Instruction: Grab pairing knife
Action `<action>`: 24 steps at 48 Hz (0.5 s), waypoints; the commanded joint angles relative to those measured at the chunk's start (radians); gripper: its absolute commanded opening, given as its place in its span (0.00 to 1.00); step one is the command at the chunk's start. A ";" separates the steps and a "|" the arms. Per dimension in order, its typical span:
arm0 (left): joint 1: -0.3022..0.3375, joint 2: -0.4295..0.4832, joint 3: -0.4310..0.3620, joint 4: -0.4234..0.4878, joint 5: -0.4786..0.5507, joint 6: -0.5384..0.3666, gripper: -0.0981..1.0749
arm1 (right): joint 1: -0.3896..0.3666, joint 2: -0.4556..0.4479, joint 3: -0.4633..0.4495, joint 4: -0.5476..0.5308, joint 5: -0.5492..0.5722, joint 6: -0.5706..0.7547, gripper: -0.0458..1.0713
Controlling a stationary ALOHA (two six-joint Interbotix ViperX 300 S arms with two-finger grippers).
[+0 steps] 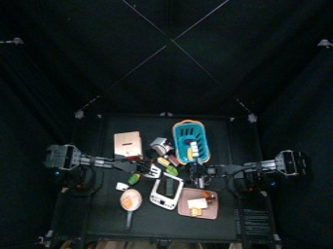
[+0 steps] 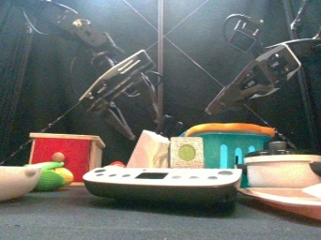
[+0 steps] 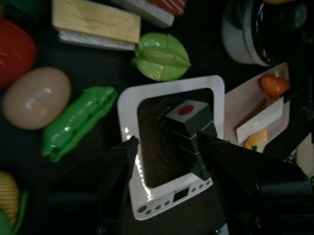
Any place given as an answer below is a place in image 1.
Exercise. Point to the orange toy food piece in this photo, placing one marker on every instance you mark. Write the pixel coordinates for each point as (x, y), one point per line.
(208, 195)

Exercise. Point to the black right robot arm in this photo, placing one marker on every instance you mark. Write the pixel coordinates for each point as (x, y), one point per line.
(260, 166)

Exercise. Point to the white flat card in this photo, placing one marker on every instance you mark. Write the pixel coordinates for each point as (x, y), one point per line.
(197, 203)

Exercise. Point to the green toy pea pod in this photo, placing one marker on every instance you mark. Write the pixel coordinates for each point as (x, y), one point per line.
(172, 170)

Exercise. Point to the red striped toy bacon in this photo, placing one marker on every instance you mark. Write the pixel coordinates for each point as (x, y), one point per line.
(175, 160)

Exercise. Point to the white toy knife block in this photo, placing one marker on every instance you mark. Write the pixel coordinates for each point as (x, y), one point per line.
(161, 146)

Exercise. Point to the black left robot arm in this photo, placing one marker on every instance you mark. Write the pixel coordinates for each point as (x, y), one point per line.
(100, 161)

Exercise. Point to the yellow toy food piece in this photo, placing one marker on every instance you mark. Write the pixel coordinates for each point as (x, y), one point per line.
(191, 154)

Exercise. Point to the yellow toy cheese slice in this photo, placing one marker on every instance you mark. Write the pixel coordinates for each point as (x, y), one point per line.
(164, 161)

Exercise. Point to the purple toy eggplant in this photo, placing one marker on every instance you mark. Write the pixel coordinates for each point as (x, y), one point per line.
(189, 141)

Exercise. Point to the black labelled equipment box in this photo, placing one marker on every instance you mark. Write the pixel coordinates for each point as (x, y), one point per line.
(256, 223)

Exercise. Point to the toy corn cob green husk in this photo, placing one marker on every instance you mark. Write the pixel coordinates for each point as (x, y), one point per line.
(134, 178)

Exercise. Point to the small yellow toy food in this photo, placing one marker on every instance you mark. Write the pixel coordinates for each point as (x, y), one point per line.
(196, 212)

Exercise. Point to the pink plastic tray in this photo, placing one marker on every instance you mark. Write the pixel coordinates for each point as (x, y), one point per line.
(208, 212)

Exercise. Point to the orange toy fried egg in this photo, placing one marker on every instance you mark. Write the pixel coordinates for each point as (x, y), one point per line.
(128, 203)

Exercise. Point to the white toy kitchen scale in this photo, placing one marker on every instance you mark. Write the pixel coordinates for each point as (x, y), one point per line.
(164, 199)

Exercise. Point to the small white toy cup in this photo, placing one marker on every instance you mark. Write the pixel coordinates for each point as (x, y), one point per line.
(122, 186)

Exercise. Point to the grey metal frame bracket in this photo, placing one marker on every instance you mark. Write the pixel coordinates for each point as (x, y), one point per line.
(15, 41)
(80, 113)
(252, 117)
(324, 42)

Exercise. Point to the wooden toy box red base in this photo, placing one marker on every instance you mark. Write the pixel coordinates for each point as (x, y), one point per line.
(128, 144)

